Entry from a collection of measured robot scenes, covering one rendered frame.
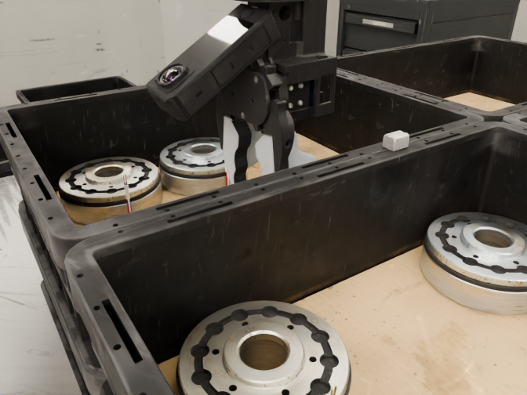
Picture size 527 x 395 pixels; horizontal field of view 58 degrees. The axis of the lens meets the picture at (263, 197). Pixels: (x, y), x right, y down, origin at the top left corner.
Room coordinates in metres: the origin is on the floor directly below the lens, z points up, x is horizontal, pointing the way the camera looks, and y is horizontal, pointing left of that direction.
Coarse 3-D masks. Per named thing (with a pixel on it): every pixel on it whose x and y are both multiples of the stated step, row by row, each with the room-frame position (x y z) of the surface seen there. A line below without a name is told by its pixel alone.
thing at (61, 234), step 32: (96, 96) 0.52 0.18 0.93; (416, 96) 0.51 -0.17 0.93; (0, 128) 0.41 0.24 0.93; (448, 128) 0.41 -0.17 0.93; (32, 160) 0.34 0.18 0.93; (320, 160) 0.34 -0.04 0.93; (352, 160) 0.34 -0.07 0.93; (32, 192) 0.29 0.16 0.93; (224, 192) 0.29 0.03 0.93; (64, 224) 0.24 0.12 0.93; (96, 224) 0.24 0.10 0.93; (128, 224) 0.25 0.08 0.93; (64, 256) 0.23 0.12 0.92
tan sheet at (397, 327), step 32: (416, 256) 0.35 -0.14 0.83; (352, 288) 0.31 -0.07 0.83; (384, 288) 0.31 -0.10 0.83; (416, 288) 0.31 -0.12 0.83; (352, 320) 0.27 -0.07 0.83; (384, 320) 0.27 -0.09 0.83; (416, 320) 0.27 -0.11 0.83; (448, 320) 0.27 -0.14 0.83; (480, 320) 0.27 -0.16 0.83; (512, 320) 0.27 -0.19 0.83; (352, 352) 0.24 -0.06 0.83; (384, 352) 0.24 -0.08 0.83; (416, 352) 0.24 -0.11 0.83; (448, 352) 0.24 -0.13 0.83; (480, 352) 0.24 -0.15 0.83; (512, 352) 0.24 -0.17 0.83; (352, 384) 0.21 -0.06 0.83; (384, 384) 0.21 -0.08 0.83; (416, 384) 0.21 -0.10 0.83; (448, 384) 0.21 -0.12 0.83; (480, 384) 0.21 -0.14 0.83; (512, 384) 0.21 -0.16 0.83
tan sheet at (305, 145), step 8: (304, 144) 0.62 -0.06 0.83; (312, 144) 0.62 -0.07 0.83; (320, 144) 0.62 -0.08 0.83; (304, 152) 0.60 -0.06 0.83; (312, 152) 0.60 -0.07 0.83; (320, 152) 0.60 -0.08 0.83; (328, 152) 0.60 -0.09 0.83; (256, 168) 0.55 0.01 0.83; (256, 176) 0.52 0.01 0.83; (56, 192) 0.48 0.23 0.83; (168, 192) 0.48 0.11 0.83; (168, 200) 0.46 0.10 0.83; (80, 224) 0.41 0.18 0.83
